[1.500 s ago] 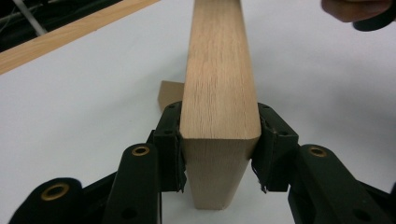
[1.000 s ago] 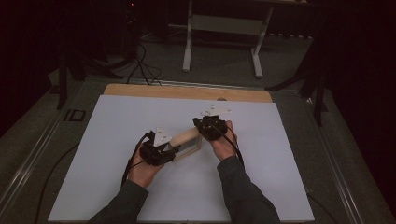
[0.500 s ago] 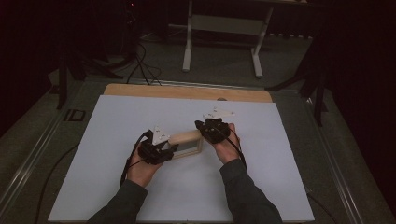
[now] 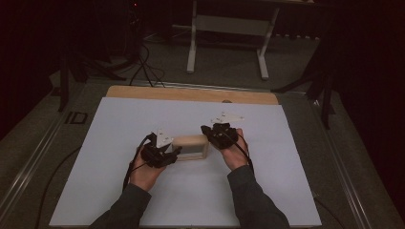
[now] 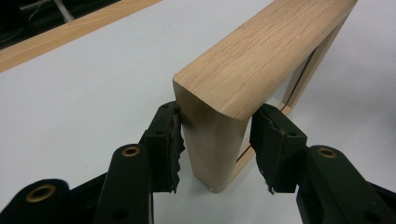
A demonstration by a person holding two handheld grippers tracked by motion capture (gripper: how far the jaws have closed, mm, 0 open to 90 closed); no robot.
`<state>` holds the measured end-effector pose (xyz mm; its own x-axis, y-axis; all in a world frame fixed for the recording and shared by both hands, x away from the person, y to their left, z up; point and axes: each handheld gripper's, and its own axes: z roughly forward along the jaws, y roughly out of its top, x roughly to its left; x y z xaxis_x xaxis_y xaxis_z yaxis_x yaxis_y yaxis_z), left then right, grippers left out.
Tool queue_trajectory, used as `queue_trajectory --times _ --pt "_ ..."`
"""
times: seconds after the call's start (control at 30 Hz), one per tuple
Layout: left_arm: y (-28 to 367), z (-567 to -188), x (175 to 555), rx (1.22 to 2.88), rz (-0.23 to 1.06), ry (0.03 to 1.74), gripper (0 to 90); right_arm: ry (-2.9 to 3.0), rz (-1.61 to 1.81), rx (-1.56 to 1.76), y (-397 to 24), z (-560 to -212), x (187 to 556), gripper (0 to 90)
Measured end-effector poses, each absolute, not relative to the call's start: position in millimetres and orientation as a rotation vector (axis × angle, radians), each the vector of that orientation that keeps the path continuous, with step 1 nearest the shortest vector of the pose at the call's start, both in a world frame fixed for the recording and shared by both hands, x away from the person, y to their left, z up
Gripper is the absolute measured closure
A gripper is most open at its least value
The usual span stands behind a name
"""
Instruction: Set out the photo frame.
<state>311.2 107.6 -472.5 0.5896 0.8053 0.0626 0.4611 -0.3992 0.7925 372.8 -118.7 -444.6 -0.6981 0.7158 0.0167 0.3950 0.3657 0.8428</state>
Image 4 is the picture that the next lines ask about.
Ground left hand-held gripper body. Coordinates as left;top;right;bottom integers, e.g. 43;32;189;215
139;128;176;169

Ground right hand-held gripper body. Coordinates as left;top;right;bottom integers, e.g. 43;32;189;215
209;112;245;150

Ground wooden picture frame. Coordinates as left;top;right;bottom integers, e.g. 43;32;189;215
171;134;211;161

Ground person's right hand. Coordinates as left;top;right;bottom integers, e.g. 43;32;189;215
220;128;249;172

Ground person's left hand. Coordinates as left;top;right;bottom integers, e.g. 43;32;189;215
129;158;166;193

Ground white table mat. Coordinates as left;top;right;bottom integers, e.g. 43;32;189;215
49;96;323;228

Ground black tripod stand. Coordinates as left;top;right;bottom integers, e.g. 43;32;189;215
271;31;338;130
56;47;128;113

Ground left hand-held gripper cable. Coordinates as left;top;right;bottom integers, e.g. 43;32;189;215
122;133;155;192

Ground hand-held gripper cable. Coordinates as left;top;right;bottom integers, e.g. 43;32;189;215
223;131;256;176
122;133;155;192

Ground right hand-held gripper cable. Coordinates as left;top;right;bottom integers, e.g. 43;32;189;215
223;131;256;176

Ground black floor cables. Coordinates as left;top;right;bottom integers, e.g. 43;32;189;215
128;42;167;89

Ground black floor cable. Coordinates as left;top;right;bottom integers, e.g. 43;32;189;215
33;145;83;229

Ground white metal desk frame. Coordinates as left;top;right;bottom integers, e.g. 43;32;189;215
185;0;281;80

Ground metal floor rail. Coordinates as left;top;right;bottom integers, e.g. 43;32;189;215
309;98;374;229
0;106;75;219

